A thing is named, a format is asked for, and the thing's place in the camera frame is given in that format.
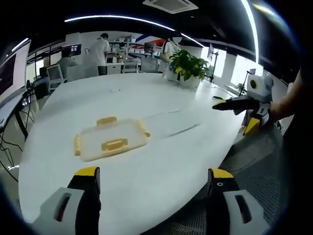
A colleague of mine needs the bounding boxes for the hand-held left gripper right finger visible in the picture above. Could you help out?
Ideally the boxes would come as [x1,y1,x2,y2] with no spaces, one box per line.
[206,167,272,231]

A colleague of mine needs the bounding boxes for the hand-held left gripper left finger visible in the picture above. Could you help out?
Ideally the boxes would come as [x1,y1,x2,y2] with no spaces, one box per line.
[33,166,102,231]

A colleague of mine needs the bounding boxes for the clear lid with yellow buckles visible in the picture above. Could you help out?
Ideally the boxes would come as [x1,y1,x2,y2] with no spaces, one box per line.
[73,116,152,163]

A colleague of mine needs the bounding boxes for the black tripod stand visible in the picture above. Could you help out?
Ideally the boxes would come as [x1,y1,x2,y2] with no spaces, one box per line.
[238,68,257,98]

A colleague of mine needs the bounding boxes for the grey mesh chair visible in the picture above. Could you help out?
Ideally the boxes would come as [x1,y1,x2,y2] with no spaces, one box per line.
[168,123,291,235]

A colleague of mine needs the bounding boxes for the person's dark clothing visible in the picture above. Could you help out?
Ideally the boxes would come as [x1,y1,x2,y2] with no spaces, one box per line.
[281,66,313,221]

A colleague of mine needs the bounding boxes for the monitor on stand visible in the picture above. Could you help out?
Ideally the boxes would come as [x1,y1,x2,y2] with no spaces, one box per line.
[207,43,220,82]

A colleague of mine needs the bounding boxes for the white plant pot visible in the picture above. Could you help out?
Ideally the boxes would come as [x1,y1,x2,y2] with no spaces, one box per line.
[165,70,201,89]

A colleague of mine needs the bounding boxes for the green potted plant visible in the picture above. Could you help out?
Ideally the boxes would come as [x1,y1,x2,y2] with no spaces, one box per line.
[168,49,214,82]

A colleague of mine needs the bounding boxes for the curved ceiling light strip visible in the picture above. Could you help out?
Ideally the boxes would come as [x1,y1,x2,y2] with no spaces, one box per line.
[241,0,260,65]

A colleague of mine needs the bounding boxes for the ceiling air vent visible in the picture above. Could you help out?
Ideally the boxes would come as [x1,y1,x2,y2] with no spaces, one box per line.
[142,0,199,15]

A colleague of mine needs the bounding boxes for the white office chair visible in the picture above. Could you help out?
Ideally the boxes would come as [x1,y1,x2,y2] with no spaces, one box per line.
[45,64,66,92]

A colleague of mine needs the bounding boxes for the large dark monitor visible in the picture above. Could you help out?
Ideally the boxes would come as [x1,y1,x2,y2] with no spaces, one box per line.
[0,38,32,109]

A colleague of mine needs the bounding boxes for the black floor cables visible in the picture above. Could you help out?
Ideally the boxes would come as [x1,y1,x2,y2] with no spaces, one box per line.
[0,96,36,183]

